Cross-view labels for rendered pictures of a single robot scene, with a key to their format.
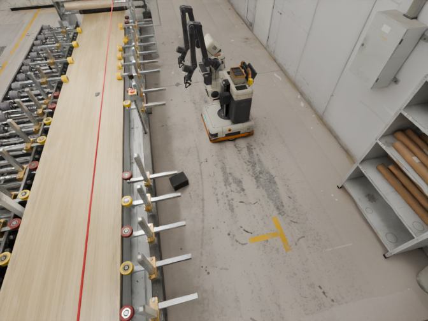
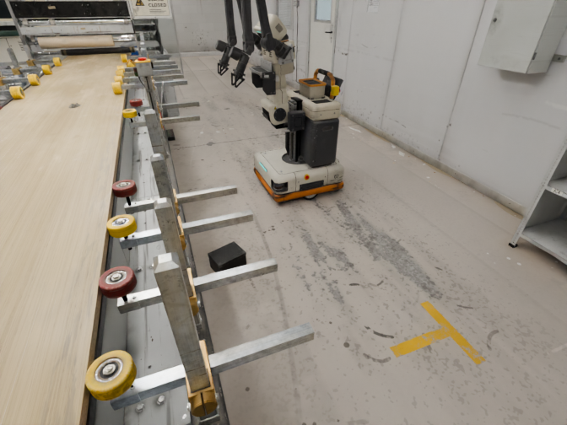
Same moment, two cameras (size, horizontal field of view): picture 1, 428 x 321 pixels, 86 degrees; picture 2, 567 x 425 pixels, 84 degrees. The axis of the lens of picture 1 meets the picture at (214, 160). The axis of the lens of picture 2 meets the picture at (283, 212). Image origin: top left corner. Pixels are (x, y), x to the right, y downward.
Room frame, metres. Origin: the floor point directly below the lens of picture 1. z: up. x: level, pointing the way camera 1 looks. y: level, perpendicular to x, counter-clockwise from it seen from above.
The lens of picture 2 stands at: (0.01, 0.30, 1.47)
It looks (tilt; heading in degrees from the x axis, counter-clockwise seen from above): 34 degrees down; 352
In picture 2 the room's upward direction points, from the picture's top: straight up
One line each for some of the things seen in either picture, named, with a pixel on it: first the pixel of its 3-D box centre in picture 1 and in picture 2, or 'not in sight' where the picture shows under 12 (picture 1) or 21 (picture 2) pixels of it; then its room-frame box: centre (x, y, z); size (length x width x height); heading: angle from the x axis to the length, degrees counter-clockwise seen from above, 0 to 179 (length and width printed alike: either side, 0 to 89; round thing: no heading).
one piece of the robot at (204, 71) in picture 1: (206, 71); (264, 76); (2.55, 0.08, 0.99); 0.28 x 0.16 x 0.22; 14
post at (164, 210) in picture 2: (148, 232); (181, 280); (0.61, 0.48, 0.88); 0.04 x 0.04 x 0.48; 13
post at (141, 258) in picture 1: (149, 267); (191, 355); (0.37, 0.42, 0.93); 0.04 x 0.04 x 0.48; 13
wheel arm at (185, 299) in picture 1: (162, 305); not in sight; (0.18, 0.32, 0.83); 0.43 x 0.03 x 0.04; 103
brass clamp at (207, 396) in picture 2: (152, 268); (199, 377); (0.39, 0.43, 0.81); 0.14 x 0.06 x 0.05; 13
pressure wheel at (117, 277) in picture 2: (128, 233); (121, 291); (0.62, 0.63, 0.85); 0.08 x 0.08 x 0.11
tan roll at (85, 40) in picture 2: (101, 3); (96, 40); (4.74, 1.98, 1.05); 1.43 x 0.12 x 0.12; 103
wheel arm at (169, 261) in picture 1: (160, 263); (221, 362); (0.42, 0.38, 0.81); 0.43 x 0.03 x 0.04; 103
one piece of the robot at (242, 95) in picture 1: (234, 94); (307, 123); (2.65, -0.29, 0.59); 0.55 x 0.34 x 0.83; 14
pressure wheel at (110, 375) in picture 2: (128, 269); (117, 384); (0.38, 0.57, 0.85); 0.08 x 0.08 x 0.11
